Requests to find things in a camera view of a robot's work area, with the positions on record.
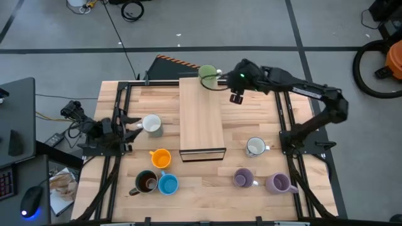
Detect black vacuum hose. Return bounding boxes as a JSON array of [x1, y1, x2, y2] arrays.
[[352, 39, 402, 100]]

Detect long black floor cable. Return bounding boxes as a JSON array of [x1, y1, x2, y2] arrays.
[[102, 0, 139, 80]]

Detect black keyboard coloured keys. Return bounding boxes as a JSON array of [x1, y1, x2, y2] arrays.
[[0, 166, 16, 202]]

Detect light lilac ribbed mug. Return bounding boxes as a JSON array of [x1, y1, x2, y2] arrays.
[[265, 172, 300, 195]]

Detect dark purple ribbed mug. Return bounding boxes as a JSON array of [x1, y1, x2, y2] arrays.
[[232, 168, 259, 189]]

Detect dark green mug brown inside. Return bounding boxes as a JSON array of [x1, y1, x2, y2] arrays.
[[129, 169, 160, 196]]

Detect orange shop vacuum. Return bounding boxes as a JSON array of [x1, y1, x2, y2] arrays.
[[384, 40, 402, 81]]

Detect white mug blue pattern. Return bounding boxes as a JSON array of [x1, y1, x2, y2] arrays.
[[244, 136, 271, 158]]

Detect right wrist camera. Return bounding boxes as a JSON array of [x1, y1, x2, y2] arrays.
[[229, 92, 244, 105]]

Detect yellow cable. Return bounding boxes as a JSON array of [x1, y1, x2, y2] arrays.
[[35, 111, 68, 123]]

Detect orange mug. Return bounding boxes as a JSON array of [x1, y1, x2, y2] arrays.
[[148, 148, 172, 170]]

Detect black aluminium table frame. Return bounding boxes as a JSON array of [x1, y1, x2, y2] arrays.
[[75, 80, 340, 226]]

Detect coiled black cable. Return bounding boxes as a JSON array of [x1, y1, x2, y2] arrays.
[[121, 0, 145, 23]]

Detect black equipment box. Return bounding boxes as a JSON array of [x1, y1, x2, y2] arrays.
[[369, 0, 402, 40]]

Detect wooden shelf black metal frame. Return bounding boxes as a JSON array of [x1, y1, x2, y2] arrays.
[[178, 77, 227, 163]]

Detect black computer mouse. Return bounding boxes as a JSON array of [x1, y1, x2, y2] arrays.
[[20, 185, 44, 219]]

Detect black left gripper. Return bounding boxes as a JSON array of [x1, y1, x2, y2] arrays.
[[100, 108, 144, 148]]

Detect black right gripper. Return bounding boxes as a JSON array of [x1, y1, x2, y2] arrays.
[[201, 59, 268, 94]]

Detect black cable bundle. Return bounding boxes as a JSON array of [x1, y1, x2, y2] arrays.
[[77, 155, 122, 220], [288, 155, 335, 219]]

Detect grey mug white inside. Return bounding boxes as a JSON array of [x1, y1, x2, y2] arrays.
[[137, 114, 164, 138]]

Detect black case orange striped edge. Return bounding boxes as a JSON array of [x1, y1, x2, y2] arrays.
[[146, 54, 202, 81]]

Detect white notebook with picture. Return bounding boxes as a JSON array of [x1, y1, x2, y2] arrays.
[[48, 167, 79, 217]]

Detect black power adapter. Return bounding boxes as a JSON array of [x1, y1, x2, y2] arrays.
[[44, 132, 65, 148]]

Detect black vacuum nozzle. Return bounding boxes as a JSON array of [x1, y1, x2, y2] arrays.
[[374, 66, 393, 80]]

